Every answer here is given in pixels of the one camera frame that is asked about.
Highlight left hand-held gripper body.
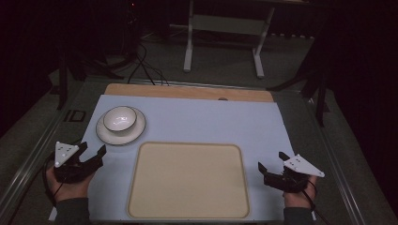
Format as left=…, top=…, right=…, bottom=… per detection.
left=53, top=141, right=104, bottom=184

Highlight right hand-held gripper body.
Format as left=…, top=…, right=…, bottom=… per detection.
left=263, top=153, right=326, bottom=194

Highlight person's left hand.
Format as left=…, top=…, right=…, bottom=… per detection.
left=45, top=165, right=96, bottom=203

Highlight person's right hand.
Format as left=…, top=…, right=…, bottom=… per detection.
left=282, top=175, right=319, bottom=209

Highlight white plate with dark rim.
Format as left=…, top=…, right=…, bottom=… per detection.
left=95, top=106, right=147, bottom=146

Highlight white bowl with dark rim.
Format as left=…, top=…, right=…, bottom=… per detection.
left=102, top=105, right=138, bottom=132

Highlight black stand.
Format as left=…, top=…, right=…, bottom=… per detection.
left=266, top=31, right=331, bottom=128
left=55, top=46, right=88, bottom=111

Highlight beige plastic tray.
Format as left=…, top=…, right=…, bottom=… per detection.
left=126, top=141, right=251, bottom=219

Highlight pale blue table sheet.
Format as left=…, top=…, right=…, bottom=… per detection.
left=48, top=94, right=316, bottom=222

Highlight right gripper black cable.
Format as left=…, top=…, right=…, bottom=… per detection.
left=283, top=170, right=332, bottom=225

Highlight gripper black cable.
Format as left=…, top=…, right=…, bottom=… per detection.
left=41, top=138, right=83, bottom=208
left=283, top=170, right=332, bottom=225

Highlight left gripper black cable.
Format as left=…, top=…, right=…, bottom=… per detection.
left=41, top=138, right=83, bottom=208

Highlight black floor cables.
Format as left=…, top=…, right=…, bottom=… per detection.
left=74, top=41, right=171, bottom=87

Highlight white metal table frame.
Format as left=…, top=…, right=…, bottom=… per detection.
left=182, top=0, right=314, bottom=80

